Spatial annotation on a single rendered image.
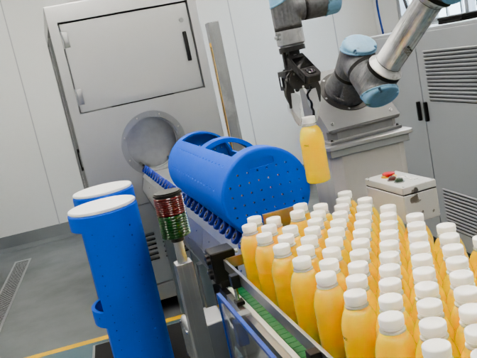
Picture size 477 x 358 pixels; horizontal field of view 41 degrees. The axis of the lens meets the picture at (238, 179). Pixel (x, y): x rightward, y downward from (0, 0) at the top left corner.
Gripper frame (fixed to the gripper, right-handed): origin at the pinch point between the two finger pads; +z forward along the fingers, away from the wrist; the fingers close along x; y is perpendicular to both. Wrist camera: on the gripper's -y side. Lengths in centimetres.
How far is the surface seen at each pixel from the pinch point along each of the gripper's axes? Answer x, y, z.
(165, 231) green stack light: 48, -29, 12
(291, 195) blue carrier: 2.5, 18.1, 23.9
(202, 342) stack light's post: 46, -29, 39
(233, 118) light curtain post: -23, 158, 11
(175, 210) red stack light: 45, -30, 8
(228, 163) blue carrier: 18.5, 22.2, 10.0
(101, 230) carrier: 58, 86, 34
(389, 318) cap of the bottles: 25, -78, 22
